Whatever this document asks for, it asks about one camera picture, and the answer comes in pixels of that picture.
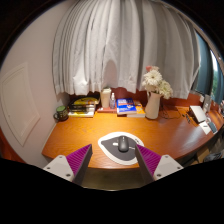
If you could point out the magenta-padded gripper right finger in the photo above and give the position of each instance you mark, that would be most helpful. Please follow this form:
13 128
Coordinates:
167 165

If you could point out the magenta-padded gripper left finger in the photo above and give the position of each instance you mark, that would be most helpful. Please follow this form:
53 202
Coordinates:
58 165

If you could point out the dark grey computer mouse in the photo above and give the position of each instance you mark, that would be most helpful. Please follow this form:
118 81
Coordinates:
123 144

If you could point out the white and grey mouse pad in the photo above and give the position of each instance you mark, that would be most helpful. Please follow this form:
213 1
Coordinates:
110 146

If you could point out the dark mug with green inside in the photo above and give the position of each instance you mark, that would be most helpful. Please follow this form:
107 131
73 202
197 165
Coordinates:
62 114

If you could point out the white flat box device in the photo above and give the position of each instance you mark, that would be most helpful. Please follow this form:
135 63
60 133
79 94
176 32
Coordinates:
198 114

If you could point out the black book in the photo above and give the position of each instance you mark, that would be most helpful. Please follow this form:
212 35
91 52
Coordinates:
81 110
81 106

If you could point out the white ceramic vase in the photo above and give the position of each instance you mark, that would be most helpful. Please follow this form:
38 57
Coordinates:
152 106

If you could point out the yellow-cover book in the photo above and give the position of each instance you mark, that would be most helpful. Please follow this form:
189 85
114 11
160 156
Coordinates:
86 101

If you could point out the blue book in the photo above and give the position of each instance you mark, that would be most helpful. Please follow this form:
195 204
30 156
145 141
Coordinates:
126 106

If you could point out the red book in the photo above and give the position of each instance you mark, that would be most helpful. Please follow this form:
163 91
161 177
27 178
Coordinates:
106 109

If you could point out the cream tumbler with lid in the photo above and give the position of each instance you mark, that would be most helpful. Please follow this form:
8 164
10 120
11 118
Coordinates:
105 98

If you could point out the clear pump bottle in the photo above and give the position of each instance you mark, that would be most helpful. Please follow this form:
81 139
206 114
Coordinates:
112 102

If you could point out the white flower bouquet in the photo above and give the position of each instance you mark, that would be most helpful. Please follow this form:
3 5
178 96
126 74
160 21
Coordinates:
154 79

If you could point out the glass window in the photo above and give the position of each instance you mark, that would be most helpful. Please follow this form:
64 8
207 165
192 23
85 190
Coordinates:
204 66

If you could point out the white pleated curtain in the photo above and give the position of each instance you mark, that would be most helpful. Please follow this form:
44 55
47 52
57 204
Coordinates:
123 43

